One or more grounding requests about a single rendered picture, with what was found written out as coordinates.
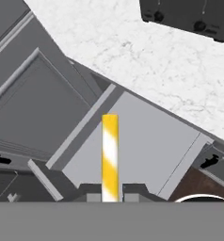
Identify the black toaster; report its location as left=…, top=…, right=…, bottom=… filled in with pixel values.
left=138, top=0, right=224, bottom=43

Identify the grey panelled cupboard door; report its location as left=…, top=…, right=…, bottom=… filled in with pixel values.
left=0, top=0, right=35, bottom=62
left=0, top=46, right=101, bottom=159

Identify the yellow and white striped straw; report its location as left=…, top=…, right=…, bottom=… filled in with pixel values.
left=101, top=114, right=120, bottom=203

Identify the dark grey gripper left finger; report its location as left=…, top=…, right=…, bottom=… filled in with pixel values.
left=72, top=183, right=104, bottom=203

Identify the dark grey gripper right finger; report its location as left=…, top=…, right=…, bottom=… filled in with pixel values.
left=118, top=183, right=159, bottom=203

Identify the black cupboard handle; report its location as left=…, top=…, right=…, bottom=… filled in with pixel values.
left=0, top=153, right=12, bottom=165
left=200, top=153, right=223, bottom=169

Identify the open grey drawer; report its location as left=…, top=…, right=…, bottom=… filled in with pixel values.
left=26, top=83, right=216, bottom=203

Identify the grey drawer front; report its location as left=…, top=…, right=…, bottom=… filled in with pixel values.
left=192, top=142, right=224, bottom=191

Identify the white-rimmed round black object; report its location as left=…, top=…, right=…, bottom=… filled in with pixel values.
left=173, top=193, right=224, bottom=203

